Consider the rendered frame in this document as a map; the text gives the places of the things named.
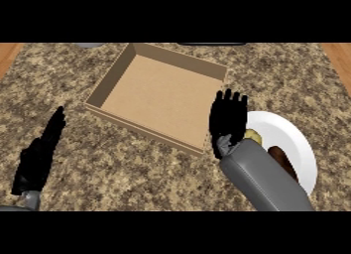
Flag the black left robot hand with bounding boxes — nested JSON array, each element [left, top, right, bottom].
[[11, 105, 68, 196]]

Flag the grey round object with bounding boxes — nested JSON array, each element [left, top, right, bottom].
[[76, 42, 105, 49]]

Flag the brown oblong food item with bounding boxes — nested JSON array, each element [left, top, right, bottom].
[[268, 146, 300, 183]]

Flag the brown cardboard box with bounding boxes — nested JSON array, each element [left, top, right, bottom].
[[84, 43, 231, 157]]

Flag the white plate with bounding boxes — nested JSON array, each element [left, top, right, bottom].
[[245, 110, 319, 196]]

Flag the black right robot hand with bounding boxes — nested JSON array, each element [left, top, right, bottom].
[[209, 88, 251, 161]]

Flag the yellow squash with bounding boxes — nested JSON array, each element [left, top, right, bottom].
[[245, 128, 265, 147]]

